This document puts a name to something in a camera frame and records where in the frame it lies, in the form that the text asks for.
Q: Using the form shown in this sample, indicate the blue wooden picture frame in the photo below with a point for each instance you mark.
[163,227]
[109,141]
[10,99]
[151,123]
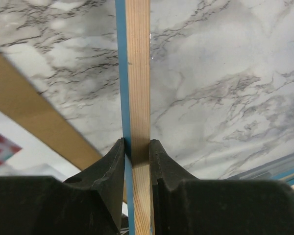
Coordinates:
[213,80]

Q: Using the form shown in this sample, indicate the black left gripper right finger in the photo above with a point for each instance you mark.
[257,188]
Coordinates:
[186,205]

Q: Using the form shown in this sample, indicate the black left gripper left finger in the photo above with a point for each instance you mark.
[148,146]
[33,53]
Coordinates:
[88,203]

